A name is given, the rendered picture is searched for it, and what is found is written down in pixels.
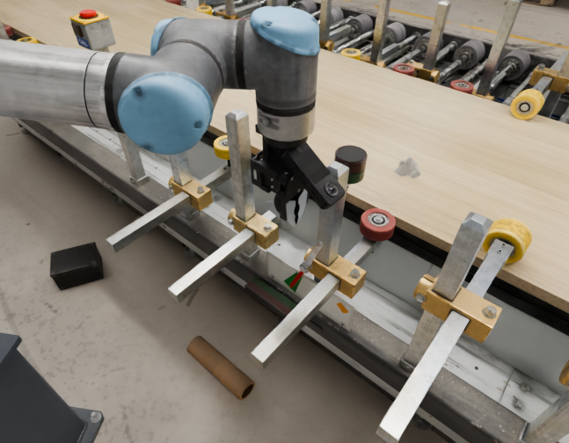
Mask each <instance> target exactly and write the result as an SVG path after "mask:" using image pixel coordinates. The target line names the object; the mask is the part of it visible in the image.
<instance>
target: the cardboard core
mask: <svg viewBox="0 0 569 443"><path fill-rule="evenodd" d="M187 352H189V353H190V354H191V355H192V356H193V357H194V358H195V359H196V360H197V361H198V362H200V363H201V364H202V365H203V366H204V367H205V368H206V369H207V370H208V371H209V372H210V373H211V374H212V375H213V376H214V377H215V378H216V379H217V380H218V381H220V382H221V383H222V384H223V385H224V386H225V387H226V388H227V389H228V390H229V391H231V392H232V393H233V394H234V395H235V396H236V397H237V398H238V399H239V400H240V401H242V400H244V399H245V398H246V397H247V396H248V395H250V393H251V392H252V390H253V388H254V385H255V382H254V381H252V380H251V379H250V378H249V377H248V376H247V375H246V374H244V373H243V372H242V371H241V370H240V369H238V368H237V367H236V366H235V365H234V364H233V363H231V362H230V361H229V360H228V359H227V358H225V357H224V356H223V355H222V354H221V353H220V352H218V351H217V350H216V349H215V348H214V347H213V346H212V345H211V344H210V343H209V342H208V341H207V340H205V339H204V338H203V337H202V336H198V337H196V338H194V339H193V340H192V341H191V342H190V344H189V345H188V347H187Z"/></svg>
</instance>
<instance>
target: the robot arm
mask: <svg viewBox="0 0 569 443"><path fill-rule="evenodd" d="M319 53H320V45H319V25H318V22H317V21H316V19H315V18H314V17H313V16H311V15H310V14H309V13H307V12H305V11H301V10H298V9H295V8H291V7H285V6H276V7H271V6H267V7H262V8H258V9H257V10H255V11H254V12H253V13H252V15H251V16H250V20H241V19H204V18H184V17H176V18H166V19H163V20H161V21H160V22H159V23H157V25H156V27H155V29H154V34H152V37H151V42H150V55H145V54H132V53H124V52H113V53H107V52H99V51H92V50H85V49H78V48H71V47H57V46H49V45H42V44H35V43H28V42H21V41H14V40H0V116H1V117H8V118H15V119H23V120H37V121H44V122H52V123H59V124H66V125H74V126H81V127H95V128H103V129H110V130H113V131H114V132H116V133H122V134H127V136H128V137H129V138H130V139H131V140H132V141H133V142H134V143H136V144H137V145H138V146H140V147H142V148H144V149H146V150H148V151H150V152H153V153H157V154H161V155H175V154H179V153H182V152H185V151H187V150H189V149H191V148H192V147H193V146H194V145H196V144H197V143H198V141H199V140H200V139H201V137H202V136H203V135H204V133H205V132H206V131H207V129H208V127H209V125H210V123H211V120H212V118H213V111H214V109H215V105H216V103H217V100H218V98H219V96H220V95H221V93H222V90H223V89H230V90H255V94H256V105H257V119H258V124H256V125H255V130H256V133H258V134H262V144H263V149H262V150H261V151H260V152H258V153H257V155H256V156H255V157H253V158H252V159H250V161H251V173H252V184H254V185H256V186H258V187H259V188H260V189H261V190H263V191H265V192H268V193H270V192H274V193H275V195H274V201H271V200H268V201H267V202H266V207H267V208H268V210H269V211H271V212H272V213H273V214H275V215H276V216H277V217H278V218H279V219H281V222H282V223H283V225H284V226H285V227H286V228H288V229H290V230H291V229H292V228H294V227H295V226H296V225H297V224H298V222H299V221H300V219H301V217H302V215H303V211H304V209H305V207H306V204H307V203H308V200H309V197H310V196H311V197H312V199H313V200H315V202H316V203H317V204H318V206H319V207H320V208H321V209H323V210H325V209H327V208H329V207H331V206H332V205H333V204H335V203H336V202H337V201H338V200H340V199H341V198H342V197H343V196H344V195H345V192H346V191H345V190H344V188H343V187H342V186H341V185H340V183H339V182H338V181H337V179H336V178H335V177H334V176H333V175H332V174H331V173H330V171H329V170H328V169H327V168H326V166H325V165H324V164H323V162H322V161H321V160H320V159H319V157H318V156H317V154H316V153H315V152H314V151H313V149H312V148H311V147H310V145H309V144H308V143H307V142H306V141H307V140H308V136H309V135H310V134H311V133H312V132H313V131H314V128H315V122H316V106H317V102H316V96H317V66H318V54H319ZM262 155H263V156H262ZM258 157H259V158H258ZM257 158H258V159H257ZM253 168H254V169H256V174H257V179H255V178H254V173H253Z"/></svg>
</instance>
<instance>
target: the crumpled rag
mask: <svg viewBox="0 0 569 443"><path fill-rule="evenodd" d="M418 167H419V165H418V164H417V163H416V162H415V161H414V160H413V159H412V158H411V157H410V156H409V157H408V158H407V159H405V160H402V161H400V162H399V167H397V168H396V169H395V170H394V172H395V173H397V174H398V175H399V176H401V177H403V176H410V177H411V178H413V179H415V178H417V177H418V176H420V175H421V170H419V169H418Z"/></svg>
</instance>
